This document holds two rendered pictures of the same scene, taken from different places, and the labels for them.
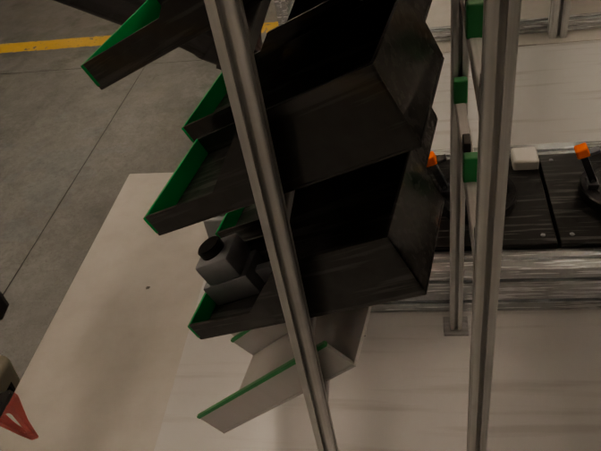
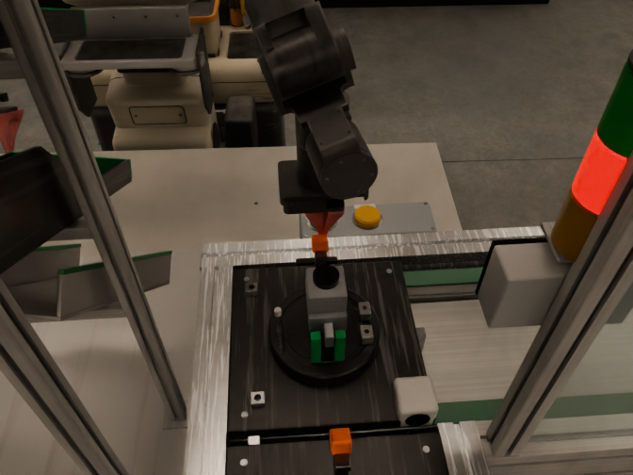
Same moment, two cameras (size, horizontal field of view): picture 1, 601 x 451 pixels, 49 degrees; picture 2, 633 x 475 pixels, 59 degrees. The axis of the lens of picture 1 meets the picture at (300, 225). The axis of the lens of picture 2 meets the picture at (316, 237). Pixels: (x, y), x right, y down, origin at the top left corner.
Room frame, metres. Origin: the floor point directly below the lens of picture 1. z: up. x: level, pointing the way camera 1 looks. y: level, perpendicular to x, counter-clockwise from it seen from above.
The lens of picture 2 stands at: (0.80, -0.44, 1.58)
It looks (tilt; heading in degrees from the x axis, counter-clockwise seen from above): 47 degrees down; 72
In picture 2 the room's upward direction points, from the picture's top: straight up
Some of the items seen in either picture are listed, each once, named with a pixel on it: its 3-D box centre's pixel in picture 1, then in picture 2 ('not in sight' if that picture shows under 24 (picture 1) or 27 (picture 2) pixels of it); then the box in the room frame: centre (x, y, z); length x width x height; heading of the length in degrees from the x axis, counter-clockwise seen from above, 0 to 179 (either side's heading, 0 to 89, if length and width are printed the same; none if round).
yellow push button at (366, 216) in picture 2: not in sight; (366, 218); (1.06, 0.12, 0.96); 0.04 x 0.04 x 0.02
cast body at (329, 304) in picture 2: not in sight; (326, 300); (0.93, -0.08, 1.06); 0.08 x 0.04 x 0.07; 76
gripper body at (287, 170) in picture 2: not in sight; (321, 163); (0.96, 0.03, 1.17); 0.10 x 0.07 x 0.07; 167
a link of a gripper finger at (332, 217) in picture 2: not in sight; (312, 208); (0.94, 0.03, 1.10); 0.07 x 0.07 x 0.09; 77
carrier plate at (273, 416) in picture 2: not in sight; (324, 339); (0.93, -0.07, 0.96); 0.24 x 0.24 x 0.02; 76
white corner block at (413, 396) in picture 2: not in sight; (413, 401); (1.00, -0.18, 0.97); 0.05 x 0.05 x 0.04; 76
